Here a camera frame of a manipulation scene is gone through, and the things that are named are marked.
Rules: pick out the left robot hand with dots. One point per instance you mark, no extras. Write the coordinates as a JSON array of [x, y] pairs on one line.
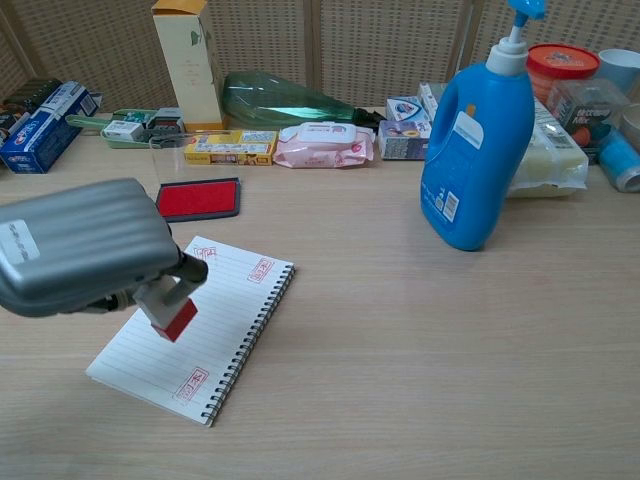
[[85, 245]]

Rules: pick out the small red stamp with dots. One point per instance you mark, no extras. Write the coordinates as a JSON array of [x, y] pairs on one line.
[[175, 320]]

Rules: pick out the spiral lined notebook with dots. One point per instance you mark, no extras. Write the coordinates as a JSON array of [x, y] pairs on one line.
[[220, 325]]

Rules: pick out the blue toothpaste box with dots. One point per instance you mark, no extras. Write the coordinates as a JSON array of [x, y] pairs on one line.
[[42, 135]]

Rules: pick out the small white green box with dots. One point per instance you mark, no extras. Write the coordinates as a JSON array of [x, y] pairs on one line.
[[122, 130]]

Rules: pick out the red ink pad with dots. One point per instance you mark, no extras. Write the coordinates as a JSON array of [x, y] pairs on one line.
[[197, 200]]

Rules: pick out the green plastic scoop tray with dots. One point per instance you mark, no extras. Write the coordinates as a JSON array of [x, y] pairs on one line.
[[82, 121]]

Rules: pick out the small green card box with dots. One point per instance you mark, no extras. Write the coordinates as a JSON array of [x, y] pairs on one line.
[[135, 116]]

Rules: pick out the black date stamper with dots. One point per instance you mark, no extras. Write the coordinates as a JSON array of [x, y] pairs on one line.
[[165, 127]]

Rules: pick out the yellow flat box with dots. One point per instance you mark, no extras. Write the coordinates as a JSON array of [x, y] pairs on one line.
[[230, 148]]

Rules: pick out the tall orange cream box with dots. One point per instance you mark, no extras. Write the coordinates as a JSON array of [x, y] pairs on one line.
[[187, 65]]

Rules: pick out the green plastic spray bottle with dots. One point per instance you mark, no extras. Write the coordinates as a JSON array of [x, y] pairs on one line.
[[280, 102]]

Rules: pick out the pink wet wipes pack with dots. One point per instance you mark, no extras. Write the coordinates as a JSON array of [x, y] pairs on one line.
[[325, 145]]

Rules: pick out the purple soap box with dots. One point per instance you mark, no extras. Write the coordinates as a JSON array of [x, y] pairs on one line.
[[402, 140]]

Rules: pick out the woven folding screen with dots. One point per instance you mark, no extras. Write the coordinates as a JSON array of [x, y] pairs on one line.
[[350, 40]]

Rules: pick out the white blue soap box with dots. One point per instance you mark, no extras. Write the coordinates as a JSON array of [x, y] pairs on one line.
[[407, 110]]

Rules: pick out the multicolour tissue pack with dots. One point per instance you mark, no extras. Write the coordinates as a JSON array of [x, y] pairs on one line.
[[431, 100]]

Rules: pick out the blue detergent pump bottle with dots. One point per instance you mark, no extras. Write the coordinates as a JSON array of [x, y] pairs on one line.
[[475, 160]]

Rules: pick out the clear wrapped sponge pack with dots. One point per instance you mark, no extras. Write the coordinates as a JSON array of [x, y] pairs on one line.
[[550, 165]]

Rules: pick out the orange lid snack jar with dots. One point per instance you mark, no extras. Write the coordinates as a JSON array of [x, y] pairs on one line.
[[562, 62]]

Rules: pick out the clear plastic snack box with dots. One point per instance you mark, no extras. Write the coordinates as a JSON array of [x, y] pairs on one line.
[[587, 117]]

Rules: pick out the blue cylinder tube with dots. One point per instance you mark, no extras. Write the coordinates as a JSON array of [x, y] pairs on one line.
[[620, 162]]

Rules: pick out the beige bowl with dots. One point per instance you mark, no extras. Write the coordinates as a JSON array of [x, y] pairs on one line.
[[632, 117]]

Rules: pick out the light blue mug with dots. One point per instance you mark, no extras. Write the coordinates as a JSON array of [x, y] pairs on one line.
[[622, 67]]

